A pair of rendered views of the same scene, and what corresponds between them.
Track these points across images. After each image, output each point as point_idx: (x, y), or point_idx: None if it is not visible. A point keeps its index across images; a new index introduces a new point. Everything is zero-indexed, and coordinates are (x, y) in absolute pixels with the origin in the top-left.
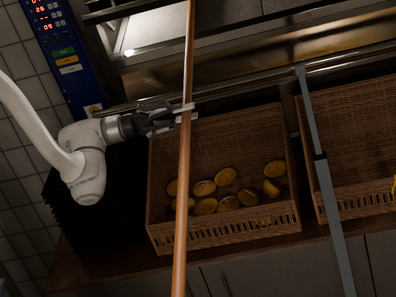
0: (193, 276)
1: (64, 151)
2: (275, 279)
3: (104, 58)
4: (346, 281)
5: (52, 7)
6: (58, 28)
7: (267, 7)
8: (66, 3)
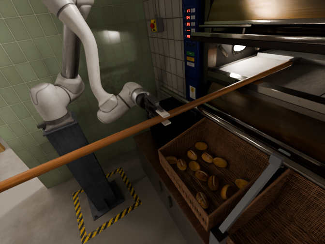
0: (162, 184)
1: (100, 89)
2: (186, 226)
3: (205, 67)
4: None
5: (192, 24)
6: None
7: None
8: None
